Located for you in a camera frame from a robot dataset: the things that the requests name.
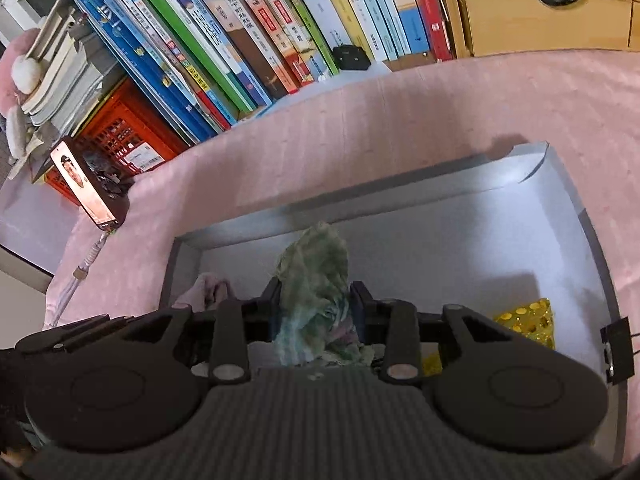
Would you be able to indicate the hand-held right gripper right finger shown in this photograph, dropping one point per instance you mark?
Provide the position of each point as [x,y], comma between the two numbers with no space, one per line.
[359,310]

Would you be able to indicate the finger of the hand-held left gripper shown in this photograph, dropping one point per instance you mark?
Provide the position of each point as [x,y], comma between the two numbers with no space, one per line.
[75,321]
[65,337]

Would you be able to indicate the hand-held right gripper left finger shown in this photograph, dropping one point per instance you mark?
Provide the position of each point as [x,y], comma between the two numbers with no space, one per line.
[272,310]

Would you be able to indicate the green checked cloth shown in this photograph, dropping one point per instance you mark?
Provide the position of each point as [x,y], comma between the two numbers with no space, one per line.
[315,280]

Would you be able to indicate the pale pink sock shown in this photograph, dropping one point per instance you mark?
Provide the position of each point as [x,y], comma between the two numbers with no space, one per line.
[207,292]

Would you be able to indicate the gold sequined cushion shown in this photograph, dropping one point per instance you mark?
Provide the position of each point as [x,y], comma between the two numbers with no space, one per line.
[432,365]
[530,322]

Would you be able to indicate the grey cardboard box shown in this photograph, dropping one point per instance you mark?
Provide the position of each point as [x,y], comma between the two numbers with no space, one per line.
[450,240]

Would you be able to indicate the white paper bag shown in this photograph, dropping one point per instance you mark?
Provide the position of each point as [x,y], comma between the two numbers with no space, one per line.
[35,220]

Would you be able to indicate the red plastic crate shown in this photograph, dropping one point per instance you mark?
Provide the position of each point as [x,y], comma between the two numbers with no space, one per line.
[125,130]

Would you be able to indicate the pink striped tablecloth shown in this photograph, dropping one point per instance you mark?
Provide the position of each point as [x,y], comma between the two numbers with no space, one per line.
[400,110]

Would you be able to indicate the pile of worn paperback books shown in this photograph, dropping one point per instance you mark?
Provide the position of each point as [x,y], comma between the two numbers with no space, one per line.
[65,70]

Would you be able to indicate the small black object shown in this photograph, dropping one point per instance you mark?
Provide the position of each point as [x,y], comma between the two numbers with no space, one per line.
[351,57]

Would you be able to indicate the pink and white plush toy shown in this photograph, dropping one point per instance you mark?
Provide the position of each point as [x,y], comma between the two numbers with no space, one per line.
[20,70]

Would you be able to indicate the black binder clip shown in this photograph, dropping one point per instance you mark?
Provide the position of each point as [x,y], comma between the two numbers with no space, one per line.
[617,350]

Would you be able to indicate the row of upright picture books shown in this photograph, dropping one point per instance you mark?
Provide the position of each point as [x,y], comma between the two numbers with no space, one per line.
[250,25]

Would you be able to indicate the wooden drawer organizer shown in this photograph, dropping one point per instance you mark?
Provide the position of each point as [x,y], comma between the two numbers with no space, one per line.
[525,20]

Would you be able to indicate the photo frame with portrait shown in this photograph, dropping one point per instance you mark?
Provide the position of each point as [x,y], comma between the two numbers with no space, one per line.
[82,187]

